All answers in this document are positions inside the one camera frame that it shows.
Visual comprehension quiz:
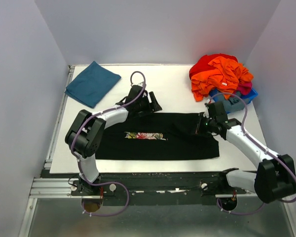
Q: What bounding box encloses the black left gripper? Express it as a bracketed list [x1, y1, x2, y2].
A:
[135, 92, 162, 117]

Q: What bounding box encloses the magenta t-shirt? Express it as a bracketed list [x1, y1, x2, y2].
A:
[234, 81, 253, 96]

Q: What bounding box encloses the red t-shirt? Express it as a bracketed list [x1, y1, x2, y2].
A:
[189, 53, 238, 79]

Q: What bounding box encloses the aluminium extrusion frame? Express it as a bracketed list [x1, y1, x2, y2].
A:
[17, 65, 104, 237]

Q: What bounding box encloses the teal t-shirt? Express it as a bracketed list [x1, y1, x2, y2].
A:
[65, 61, 121, 108]

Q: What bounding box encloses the black floral print t-shirt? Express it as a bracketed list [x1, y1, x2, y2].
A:
[96, 113, 220, 161]

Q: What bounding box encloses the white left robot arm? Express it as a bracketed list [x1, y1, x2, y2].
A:
[65, 85, 162, 195]

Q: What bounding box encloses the grey-teal t-shirt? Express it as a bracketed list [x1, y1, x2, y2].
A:
[222, 97, 250, 113]

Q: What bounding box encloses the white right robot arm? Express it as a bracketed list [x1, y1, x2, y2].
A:
[196, 102, 296, 203]

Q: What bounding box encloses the blue plastic bin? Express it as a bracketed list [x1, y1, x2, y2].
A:
[209, 89, 258, 104]

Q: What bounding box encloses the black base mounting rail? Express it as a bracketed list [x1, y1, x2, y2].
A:
[40, 169, 248, 206]

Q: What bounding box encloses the orange t-shirt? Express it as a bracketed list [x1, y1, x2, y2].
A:
[189, 56, 254, 102]

